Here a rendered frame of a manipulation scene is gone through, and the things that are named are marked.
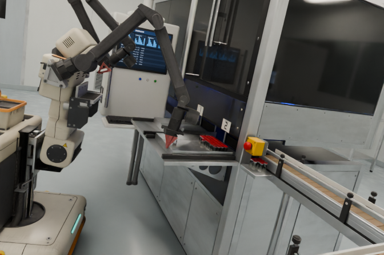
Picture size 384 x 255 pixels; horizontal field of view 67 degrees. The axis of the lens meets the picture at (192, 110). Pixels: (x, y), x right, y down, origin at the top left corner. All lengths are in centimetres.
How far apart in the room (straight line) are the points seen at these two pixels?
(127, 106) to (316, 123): 132
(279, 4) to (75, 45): 99
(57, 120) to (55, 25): 511
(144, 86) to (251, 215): 120
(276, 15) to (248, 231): 115
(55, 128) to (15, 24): 517
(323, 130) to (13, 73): 600
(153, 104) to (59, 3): 470
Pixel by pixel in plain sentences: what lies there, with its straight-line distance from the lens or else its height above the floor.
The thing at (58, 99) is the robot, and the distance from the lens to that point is 166.
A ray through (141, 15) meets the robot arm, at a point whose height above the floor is 150.
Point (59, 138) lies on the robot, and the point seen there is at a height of 81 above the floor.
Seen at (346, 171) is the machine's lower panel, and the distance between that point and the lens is 212.
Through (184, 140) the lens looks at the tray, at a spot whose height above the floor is 88.
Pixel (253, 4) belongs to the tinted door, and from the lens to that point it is 162.
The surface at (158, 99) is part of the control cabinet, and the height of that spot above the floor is 97.
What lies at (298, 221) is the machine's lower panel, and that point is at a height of 50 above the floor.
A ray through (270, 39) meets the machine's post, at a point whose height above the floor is 150.
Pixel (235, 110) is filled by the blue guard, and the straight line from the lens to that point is 156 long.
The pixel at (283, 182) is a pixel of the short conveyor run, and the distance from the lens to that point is 144.
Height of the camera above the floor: 138
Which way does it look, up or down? 11 degrees down
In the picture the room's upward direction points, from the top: 11 degrees clockwise
